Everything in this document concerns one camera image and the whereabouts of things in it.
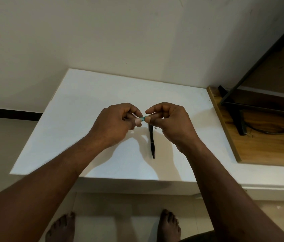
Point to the person's foot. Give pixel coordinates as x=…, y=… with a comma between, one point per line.
x=61, y=229
x=168, y=226

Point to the black monitor with stand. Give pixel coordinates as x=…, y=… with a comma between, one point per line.
x=237, y=110

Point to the small teal pen part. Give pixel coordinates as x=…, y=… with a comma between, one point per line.
x=144, y=118

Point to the person's left hand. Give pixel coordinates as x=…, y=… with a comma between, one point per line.
x=109, y=125

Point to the person's left foot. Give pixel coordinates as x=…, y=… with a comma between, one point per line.
x=61, y=229

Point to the person's right foot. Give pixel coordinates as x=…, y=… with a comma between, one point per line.
x=168, y=226

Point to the brown wooden desk top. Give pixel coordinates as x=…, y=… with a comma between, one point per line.
x=262, y=148

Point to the person's right hand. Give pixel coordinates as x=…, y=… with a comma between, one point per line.
x=176, y=125

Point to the person's right thumb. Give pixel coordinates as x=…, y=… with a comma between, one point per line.
x=151, y=120

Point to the person's left thumb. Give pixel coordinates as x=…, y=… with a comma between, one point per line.
x=135, y=120

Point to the black pen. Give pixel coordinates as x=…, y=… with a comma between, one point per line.
x=152, y=142

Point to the person's right forearm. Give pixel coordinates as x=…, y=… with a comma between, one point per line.
x=222, y=194

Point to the person's left forearm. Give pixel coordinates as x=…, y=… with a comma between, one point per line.
x=41, y=194

